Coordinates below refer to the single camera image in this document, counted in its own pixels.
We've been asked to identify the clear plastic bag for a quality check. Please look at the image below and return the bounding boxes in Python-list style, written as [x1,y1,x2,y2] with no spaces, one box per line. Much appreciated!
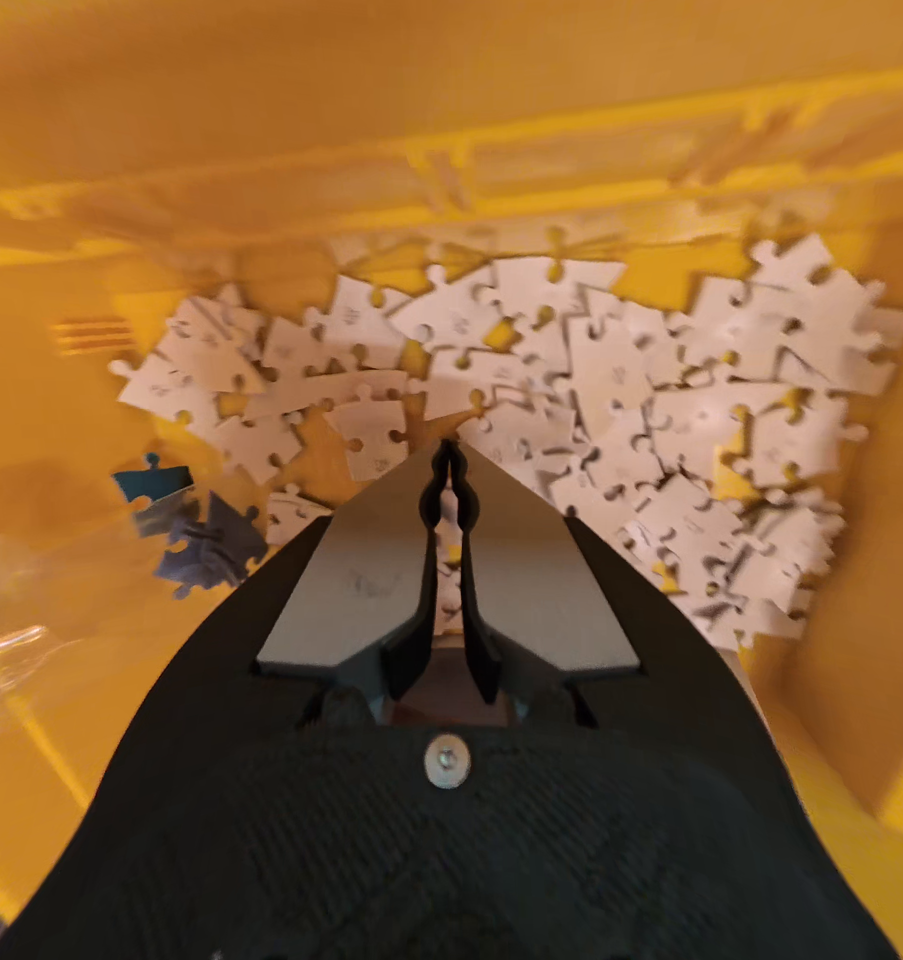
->
[0,531,57,751]

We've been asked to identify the dark blue puzzle piece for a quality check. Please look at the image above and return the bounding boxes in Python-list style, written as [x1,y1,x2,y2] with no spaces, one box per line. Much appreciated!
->
[153,491,270,601]

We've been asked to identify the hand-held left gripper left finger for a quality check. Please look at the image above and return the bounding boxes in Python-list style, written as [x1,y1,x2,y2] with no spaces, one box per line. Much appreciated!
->
[255,441,450,704]

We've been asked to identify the yellow plastic bin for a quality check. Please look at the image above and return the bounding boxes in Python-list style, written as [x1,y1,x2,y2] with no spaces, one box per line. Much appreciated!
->
[0,0,903,931]

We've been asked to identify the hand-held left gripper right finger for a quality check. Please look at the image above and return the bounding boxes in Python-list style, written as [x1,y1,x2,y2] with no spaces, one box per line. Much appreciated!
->
[450,441,642,704]

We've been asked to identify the teal puzzle piece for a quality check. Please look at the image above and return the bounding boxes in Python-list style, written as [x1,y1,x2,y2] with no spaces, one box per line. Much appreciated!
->
[112,452,196,513]

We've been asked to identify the heap of white puzzle pieces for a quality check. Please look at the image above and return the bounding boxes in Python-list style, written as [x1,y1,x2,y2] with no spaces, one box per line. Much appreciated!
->
[108,232,903,655]

